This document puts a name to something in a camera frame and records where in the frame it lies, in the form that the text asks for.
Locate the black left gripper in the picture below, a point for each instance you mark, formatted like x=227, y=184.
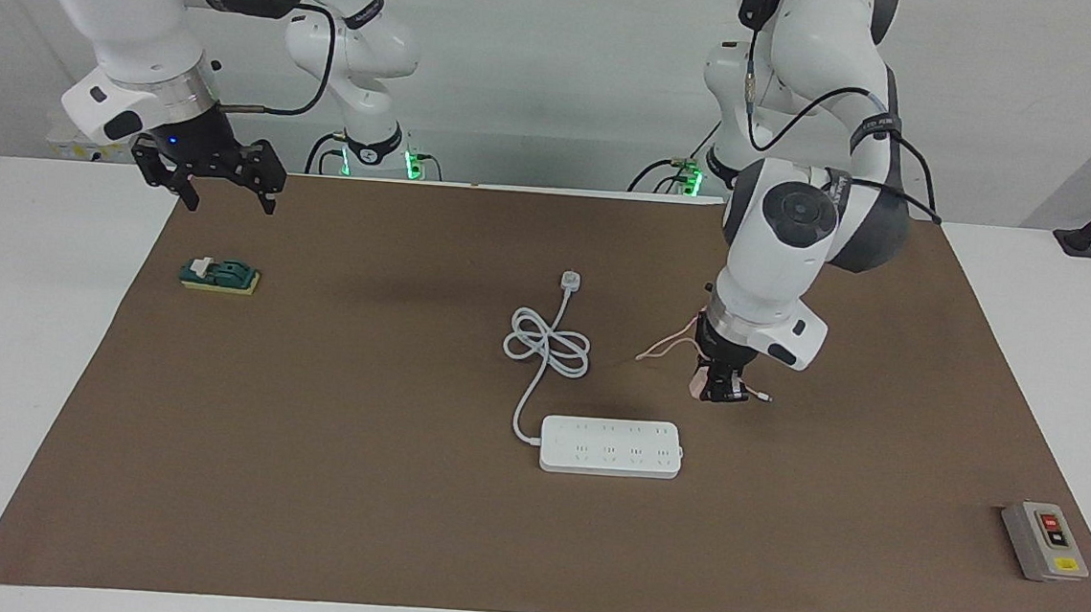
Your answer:
x=726, y=355

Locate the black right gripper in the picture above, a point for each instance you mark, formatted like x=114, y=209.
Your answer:
x=192, y=145

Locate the pink charger adapter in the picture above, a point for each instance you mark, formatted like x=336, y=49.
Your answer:
x=695, y=385

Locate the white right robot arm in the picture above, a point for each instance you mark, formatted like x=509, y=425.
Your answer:
x=115, y=7

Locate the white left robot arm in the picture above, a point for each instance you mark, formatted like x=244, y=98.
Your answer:
x=801, y=228

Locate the white power strip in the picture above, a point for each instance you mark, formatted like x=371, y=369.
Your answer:
x=612, y=447

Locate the white box yellow label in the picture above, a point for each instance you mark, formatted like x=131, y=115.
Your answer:
x=71, y=150

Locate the brown table mat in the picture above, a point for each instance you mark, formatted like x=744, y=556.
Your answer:
x=778, y=553

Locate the green knife switch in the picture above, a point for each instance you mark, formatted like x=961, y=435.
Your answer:
x=221, y=276

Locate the grey on-off switch box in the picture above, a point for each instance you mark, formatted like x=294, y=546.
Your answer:
x=1045, y=543

